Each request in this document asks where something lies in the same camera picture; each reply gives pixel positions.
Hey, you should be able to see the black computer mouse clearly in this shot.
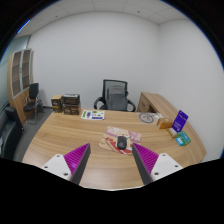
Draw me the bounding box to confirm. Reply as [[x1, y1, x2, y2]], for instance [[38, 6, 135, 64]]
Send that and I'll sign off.
[[117, 136, 127, 150]]

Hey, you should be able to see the black visitor chair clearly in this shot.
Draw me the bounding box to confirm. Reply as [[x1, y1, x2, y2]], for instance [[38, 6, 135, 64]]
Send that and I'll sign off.
[[23, 83, 43, 124]]

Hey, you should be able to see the black leather sofa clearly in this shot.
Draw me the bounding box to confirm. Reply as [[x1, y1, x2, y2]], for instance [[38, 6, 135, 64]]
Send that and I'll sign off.
[[0, 107, 24, 160]]

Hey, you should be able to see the wooden glass-door cabinet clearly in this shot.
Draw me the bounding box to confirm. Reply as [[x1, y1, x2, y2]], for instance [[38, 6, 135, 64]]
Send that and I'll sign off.
[[7, 49, 33, 124]]

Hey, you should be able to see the brown box underneath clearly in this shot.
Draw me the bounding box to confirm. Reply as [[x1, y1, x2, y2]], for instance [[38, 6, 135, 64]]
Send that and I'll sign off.
[[63, 104, 80, 115]]

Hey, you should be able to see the patterned pink mouse pad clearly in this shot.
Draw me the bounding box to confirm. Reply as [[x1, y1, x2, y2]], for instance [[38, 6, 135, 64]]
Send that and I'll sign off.
[[99, 126, 141, 155]]

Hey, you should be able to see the wooden side cabinet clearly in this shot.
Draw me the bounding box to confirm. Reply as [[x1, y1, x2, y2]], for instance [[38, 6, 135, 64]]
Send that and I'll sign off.
[[137, 92, 178, 118]]

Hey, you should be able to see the small wooden box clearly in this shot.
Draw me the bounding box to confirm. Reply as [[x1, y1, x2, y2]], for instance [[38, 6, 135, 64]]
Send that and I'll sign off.
[[157, 118, 173, 129]]

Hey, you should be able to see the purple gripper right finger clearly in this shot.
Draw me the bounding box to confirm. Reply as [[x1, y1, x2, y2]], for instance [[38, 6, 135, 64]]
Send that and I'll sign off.
[[132, 143, 182, 184]]

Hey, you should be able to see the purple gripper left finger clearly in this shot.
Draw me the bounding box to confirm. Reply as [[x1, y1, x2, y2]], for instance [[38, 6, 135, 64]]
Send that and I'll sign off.
[[42, 143, 91, 184]]

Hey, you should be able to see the green teal packet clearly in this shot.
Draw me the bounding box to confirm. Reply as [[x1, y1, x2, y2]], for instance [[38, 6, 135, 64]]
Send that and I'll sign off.
[[176, 131, 191, 146]]

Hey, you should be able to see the round grey plate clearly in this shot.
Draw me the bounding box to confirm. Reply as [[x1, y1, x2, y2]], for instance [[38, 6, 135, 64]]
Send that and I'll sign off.
[[138, 113, 155, 124]]

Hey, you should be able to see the grey mesh office chair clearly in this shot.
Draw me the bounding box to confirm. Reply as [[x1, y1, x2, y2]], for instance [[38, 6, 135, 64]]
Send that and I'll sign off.
[[94, 79, 136, 112]]

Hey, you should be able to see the dark box on top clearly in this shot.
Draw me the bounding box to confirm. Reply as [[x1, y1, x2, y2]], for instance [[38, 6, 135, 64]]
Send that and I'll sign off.
[[63, 94, 80, 105]]

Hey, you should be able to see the brown cardboard box left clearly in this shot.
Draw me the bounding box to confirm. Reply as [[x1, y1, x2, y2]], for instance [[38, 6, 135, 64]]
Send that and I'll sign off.
[[51, 95, 63, 112]]

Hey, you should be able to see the white green printed sheet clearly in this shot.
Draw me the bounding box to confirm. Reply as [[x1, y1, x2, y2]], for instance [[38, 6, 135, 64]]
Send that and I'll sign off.
[[81, 110, 104, 120]]

